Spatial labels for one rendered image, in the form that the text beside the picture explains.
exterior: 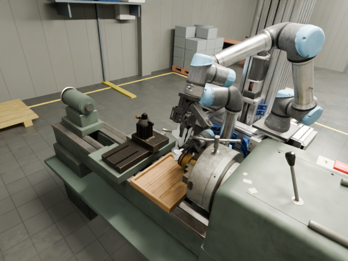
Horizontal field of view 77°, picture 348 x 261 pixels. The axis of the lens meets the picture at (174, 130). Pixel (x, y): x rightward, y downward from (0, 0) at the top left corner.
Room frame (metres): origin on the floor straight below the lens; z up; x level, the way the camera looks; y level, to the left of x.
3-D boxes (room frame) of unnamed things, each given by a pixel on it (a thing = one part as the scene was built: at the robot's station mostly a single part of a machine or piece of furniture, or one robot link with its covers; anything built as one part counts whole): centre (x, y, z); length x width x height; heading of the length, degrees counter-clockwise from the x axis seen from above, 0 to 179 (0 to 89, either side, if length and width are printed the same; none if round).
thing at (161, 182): (0.96, 0.00, 0.89); 0.36 x 0.30 x 0.04; 143
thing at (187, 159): (0.89, -0.09, 1.08); 0.09 x 0.09 x 0.09; 53
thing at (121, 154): (1.15, 0.23, 0.95); 0.43 x 0.18 x 0.04; 143
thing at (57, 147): (1.54, 0.74, 0.34); 0.44 x 0.40 x 0.68; 143
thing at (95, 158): (1.19, 0.26, 0.90); 0.53 x 0.30 x 0.06; 143
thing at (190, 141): (1.02, -0.09, 1.08); 0.12 x 0.09 x 0.08; 142
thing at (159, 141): (1.18, 0.17, 1.00); 0.20 x 0.10 x 0.05; 53
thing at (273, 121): (1.21, -0.64, 1.21); 0.15 x 0.15 x 0.10
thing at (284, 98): (1.20, -0.65, 1.33); 0.13 x 0.12 x 0.14; 24
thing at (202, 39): (6.44, -0.52, 0.59); 1.19 x 0.83 x 1.18; 138
